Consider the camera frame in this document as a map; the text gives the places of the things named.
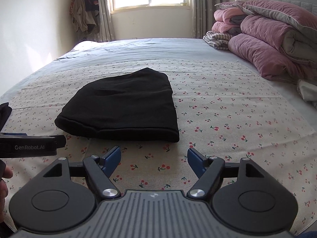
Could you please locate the white cloth pile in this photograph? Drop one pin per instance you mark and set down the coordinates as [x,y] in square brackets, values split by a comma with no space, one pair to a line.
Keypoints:
[308,91]

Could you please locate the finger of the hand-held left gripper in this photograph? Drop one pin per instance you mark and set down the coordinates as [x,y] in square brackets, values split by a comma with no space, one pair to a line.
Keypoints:
[14,134]

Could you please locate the pink folded quilt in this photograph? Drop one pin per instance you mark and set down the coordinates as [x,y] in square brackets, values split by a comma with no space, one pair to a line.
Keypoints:
[223,14]

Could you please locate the dark cloth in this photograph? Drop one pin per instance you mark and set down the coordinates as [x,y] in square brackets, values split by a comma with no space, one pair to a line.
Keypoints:
[5,115]

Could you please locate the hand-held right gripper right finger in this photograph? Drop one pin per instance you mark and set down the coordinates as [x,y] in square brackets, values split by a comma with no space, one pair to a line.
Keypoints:
[197,162]

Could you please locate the khaki hanging jacket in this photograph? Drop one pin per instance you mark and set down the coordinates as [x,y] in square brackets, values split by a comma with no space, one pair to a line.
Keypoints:
[80,17]

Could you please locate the black pants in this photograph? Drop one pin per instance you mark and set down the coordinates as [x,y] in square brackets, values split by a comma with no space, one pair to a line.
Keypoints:
[123,109]

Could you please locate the person's left hand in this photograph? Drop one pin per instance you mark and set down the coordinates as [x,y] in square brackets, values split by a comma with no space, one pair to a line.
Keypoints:
[3,191]

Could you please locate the cherry print cloth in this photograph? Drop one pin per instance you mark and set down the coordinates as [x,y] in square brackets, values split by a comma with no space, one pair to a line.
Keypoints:
[223,104]

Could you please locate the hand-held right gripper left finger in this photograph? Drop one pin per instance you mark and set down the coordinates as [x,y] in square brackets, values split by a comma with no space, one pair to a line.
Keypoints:
[111,160]

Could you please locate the grey white striped cloth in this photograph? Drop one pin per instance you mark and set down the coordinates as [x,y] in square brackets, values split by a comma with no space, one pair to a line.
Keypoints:
[218,41]

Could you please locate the grey patterned curtain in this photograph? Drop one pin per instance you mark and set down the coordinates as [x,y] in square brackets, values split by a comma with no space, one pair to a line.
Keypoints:
[205,10]
[105,17]

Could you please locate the purple grey rolled quilt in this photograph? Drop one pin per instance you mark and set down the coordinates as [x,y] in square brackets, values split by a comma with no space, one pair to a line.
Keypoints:
[260,52]

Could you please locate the person's dark blue clothing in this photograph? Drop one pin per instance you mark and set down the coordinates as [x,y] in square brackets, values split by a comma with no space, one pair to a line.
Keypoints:
[309,235]

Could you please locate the bed with grey sheet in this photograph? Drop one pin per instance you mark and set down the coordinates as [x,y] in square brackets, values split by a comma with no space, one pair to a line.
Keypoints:
[148,47]

